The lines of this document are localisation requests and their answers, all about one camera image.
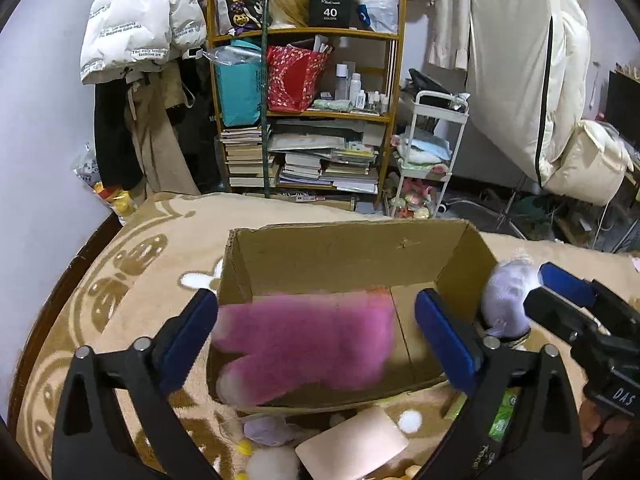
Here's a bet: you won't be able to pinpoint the white trolley cart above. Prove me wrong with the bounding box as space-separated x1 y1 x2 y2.
384 90 472 220

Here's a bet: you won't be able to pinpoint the beige patterned blanket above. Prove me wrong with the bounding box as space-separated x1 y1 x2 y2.
15 191 640 480

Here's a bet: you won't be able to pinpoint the black hanging garment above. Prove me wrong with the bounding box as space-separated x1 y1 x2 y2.
94 60 146 192

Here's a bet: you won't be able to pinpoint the blonde wig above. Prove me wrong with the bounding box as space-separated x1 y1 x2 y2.
270 0 317 29

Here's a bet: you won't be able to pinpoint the red gift bag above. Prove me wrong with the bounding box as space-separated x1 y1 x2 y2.
266 45 332 114

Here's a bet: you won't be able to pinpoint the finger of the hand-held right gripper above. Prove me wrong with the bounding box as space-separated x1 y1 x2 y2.
523 286 601 348
539 262 640 323

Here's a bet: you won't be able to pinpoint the teal paper bag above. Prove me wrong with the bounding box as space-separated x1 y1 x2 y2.
214 42 267 129

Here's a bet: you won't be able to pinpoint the small lavender plush toy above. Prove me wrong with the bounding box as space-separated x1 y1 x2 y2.
242 414 301 448

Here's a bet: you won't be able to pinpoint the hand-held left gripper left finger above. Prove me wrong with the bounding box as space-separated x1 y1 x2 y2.
51 288 223 480

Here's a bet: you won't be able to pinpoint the cardboard box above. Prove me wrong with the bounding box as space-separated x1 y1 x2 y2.
206 219 501 413

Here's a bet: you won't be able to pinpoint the group of white bottles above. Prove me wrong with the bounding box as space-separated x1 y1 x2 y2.
334 62 392 114

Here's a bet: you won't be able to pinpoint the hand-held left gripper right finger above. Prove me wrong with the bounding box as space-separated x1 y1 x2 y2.
414 288 585 480

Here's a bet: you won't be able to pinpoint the pile of books and papers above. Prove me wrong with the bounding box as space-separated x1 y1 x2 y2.
269 119 382 196

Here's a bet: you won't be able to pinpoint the person's right hand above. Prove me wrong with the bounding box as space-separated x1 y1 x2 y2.
579 400 635 467

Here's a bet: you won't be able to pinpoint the small white round puff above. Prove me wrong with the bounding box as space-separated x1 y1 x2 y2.
397 410 424 435

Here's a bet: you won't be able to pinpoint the peach soft pad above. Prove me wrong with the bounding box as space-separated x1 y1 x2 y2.
295 406 411 480

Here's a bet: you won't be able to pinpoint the black box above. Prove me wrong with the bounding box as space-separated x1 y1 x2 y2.
308 0 357 29

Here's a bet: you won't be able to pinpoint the beige hanging trousers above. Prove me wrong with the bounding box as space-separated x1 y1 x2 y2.
124 62 202 197

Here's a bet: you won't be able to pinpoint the white puffer jacket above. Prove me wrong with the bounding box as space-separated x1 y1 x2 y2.
80 0 208 86

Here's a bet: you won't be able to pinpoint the beige hanging coat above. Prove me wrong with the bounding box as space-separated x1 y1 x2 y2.
426 0 482 72

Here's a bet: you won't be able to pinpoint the white fluffy pompom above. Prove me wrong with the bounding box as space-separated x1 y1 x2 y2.
246 444 301 480

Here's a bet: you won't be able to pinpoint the stack of old books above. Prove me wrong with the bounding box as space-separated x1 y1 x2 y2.
219 126 275 192

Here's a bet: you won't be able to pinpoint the cream storage bag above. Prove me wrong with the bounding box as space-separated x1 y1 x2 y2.
544 119 635 207

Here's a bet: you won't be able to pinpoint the green stick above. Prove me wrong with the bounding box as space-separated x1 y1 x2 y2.
259 0 275 200

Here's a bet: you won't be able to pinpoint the pink plush toy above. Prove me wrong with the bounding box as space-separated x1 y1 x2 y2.
212 291 397 407

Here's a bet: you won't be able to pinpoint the green packet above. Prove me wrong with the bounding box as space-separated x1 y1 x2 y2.
487 387 518 442

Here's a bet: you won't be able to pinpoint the wooden shelf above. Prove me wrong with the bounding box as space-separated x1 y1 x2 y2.
205 0 407 212

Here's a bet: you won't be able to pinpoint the yellow toy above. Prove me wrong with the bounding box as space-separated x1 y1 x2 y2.
94 182 139 217

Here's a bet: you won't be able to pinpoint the black monitor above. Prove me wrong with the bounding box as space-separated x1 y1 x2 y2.
604 70 640 134

